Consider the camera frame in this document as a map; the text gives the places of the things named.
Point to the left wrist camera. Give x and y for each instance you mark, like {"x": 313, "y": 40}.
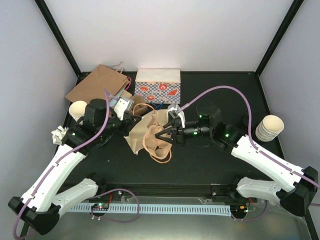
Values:
{"x": 123, "y": 105}

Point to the black frame post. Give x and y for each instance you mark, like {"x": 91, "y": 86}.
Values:
{"x": 46, "y": 13}
{"x": 286, "y": 22}

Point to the brown kraft paper bag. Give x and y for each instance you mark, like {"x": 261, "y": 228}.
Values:
{"x": 92, "y": 86}

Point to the single cardboard cup carrier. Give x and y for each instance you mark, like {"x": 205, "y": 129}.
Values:
{"x": 160, "y": 151}

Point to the crumpled white paper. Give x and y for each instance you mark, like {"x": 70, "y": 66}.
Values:
{"x": 58, "y": 134}

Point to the blue checkered bakery bag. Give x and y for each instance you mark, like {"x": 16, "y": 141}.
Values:
{"x": 158, "y": 86}

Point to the cream paper bag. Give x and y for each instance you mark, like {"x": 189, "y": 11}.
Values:
{"x": 154, "y": 117}

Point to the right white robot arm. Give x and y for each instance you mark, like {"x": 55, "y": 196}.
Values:
{"x": 292, "y": 186}

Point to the light blue paper bag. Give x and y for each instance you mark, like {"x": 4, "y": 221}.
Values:
{"x": 120, "y": 94}

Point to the light blue cable duct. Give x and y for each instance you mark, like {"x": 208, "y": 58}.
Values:
{"x": 157, "y": 209}

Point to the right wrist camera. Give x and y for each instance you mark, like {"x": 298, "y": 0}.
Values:
{"x": 175, "y": 111}

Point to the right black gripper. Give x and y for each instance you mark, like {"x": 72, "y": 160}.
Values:
{"x": 178, "y": 132}

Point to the right black frame post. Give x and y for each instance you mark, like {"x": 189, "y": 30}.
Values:
{"x": 286, "y": 22}

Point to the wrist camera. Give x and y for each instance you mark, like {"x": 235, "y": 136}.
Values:
{"x": 175, "y": 111}
{"x": 123, "y": 105}

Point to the right white cup stack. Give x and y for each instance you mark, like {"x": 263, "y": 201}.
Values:
{"x": 269, "y": 128}

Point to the left white cup stack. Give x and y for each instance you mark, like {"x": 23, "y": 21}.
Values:
{"x": 77, "y": 109}

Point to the small green circuit board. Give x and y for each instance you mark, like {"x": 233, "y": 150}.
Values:
{"x": 100, "y": 207}

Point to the left black frame post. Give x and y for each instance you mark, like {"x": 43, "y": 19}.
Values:
{"x": 46, "y": 13}

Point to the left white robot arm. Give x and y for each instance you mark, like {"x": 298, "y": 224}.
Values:
{"x": 42, "y": 206}

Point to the white cup stack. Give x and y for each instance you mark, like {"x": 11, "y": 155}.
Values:
{"x": 269, "y": 128}
{"x": 77, "y": 109}

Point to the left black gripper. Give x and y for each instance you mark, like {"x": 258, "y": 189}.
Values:
{"x": 128, "y": 121}

